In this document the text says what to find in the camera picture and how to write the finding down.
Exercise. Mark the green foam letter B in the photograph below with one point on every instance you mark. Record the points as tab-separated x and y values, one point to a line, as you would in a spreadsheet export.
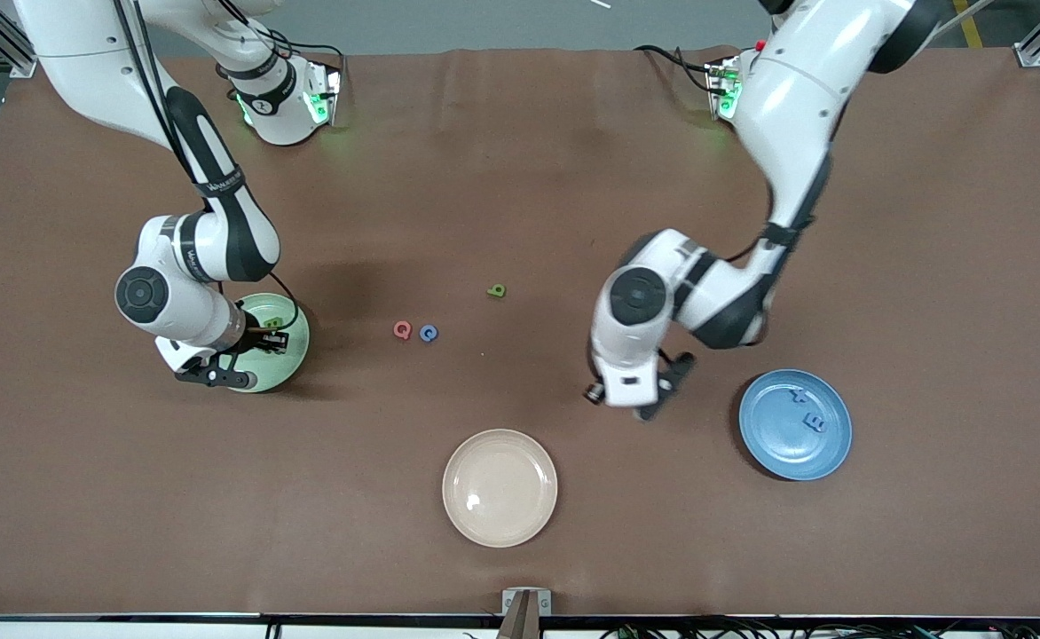
273	322

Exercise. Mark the silver base connector box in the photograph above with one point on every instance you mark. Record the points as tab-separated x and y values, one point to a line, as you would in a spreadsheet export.
329	93
717	84

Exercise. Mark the brown table mat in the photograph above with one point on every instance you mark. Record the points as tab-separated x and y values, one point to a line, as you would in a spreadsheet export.
484	177

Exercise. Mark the blue foam letter m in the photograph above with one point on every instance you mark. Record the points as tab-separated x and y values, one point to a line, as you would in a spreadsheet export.
815	424

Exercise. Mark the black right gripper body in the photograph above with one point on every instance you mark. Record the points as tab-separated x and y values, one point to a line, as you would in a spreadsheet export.
254	333

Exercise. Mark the silver camera mount bracket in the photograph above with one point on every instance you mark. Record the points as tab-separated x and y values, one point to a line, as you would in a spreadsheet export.
526	603

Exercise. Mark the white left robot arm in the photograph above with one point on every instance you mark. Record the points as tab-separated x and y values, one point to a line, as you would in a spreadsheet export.
786	106

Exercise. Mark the light green plate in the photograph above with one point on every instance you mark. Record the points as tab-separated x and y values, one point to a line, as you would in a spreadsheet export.
294	359

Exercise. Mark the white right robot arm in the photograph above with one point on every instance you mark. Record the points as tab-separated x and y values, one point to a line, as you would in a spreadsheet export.
218	240

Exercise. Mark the blue foam letter G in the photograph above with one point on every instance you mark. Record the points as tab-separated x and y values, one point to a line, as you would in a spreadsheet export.
429	334

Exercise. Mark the beige plate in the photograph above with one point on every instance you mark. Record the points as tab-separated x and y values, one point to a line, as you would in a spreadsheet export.
500	488

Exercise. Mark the blue plate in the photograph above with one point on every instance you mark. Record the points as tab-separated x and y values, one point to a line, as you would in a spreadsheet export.
777	444

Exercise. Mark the black table edge rail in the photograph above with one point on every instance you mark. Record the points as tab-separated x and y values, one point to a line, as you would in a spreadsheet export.
218	617

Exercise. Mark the pink foam letter Q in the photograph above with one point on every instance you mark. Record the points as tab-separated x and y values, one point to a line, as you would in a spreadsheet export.
402	330

